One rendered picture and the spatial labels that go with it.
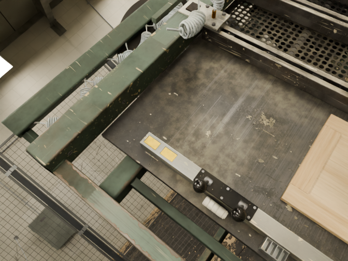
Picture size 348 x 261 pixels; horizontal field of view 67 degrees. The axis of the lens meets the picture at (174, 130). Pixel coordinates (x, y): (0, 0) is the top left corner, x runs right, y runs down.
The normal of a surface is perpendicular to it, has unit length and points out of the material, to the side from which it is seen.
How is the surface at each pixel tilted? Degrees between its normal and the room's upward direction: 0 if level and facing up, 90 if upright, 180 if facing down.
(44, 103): 90
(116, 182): 60
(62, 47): 90
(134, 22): 90
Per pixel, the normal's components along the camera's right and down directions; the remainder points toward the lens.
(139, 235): -0.04, -0.47
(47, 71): 0.27, -0.03
